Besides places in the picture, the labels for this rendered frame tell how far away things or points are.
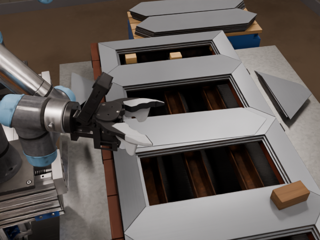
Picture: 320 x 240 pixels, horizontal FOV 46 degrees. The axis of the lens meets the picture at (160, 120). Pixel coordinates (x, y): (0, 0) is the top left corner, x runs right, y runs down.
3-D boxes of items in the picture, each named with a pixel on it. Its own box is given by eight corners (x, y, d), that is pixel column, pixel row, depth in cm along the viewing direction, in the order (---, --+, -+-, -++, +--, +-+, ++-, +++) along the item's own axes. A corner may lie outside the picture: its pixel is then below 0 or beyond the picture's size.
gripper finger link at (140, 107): (158, 114, 91) (122, 123, 87) (158, 93, 87) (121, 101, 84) (164, 120, 89) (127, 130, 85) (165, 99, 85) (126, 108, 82)
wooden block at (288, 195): (296, 187, 142) (300, 179, 138) (306, 200, 138) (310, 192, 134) (269, 197, 139) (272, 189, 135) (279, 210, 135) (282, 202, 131)
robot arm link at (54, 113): (55, 91, 85) (40, 111, 78) (75, 94, 84) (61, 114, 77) (60, 119, 89) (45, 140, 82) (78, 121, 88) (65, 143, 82)
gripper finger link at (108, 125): (137, 135, 77) (110, 116, 82) (136, 127, 76) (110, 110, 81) (119, 145, 75) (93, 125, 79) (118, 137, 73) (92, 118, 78)
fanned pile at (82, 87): (92, 70, 224) (91, 65, 221) (97, 114, 196) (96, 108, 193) (71, 72, 222) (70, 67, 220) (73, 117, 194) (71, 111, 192)
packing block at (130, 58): (135, 58, 217) (135, 52, 214) (136, 63, 213) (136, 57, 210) (125, 59, 216) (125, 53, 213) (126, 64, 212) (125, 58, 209)
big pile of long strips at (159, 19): (240, 1, 265) (241, -7, 261) (262, 30, 236) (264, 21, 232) (127, 11, 254) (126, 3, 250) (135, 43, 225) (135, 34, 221)
